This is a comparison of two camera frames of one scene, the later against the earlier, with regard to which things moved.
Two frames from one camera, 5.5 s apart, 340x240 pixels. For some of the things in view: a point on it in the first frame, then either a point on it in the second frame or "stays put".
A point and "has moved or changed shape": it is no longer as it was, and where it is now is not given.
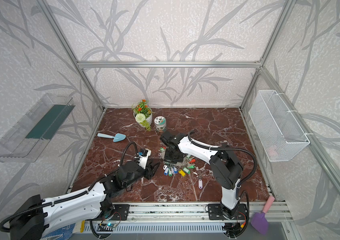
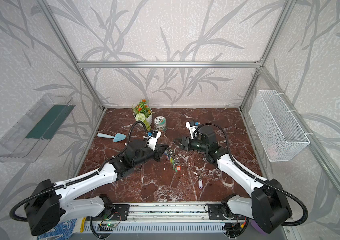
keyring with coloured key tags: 184,166 has moved or changed shape
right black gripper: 171,156 -> 188,144
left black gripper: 149,169 -> 153,151
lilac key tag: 200,184 stays put
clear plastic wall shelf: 24,140 stays put
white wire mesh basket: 279,137 stays put
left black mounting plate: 121,212 stays put
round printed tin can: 160,124 stays put
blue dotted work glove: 64,233 stays put
